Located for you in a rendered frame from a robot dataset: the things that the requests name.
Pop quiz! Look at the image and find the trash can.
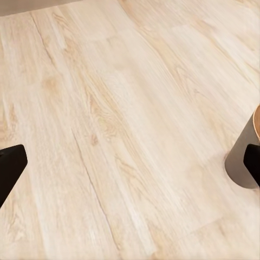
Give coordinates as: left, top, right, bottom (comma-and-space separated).
225, 105, 260, 189

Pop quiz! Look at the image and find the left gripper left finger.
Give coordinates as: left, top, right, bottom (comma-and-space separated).
0, 144, 28, 208

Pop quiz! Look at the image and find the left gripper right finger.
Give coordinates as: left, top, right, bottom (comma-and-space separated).
243, 144, 260, 186

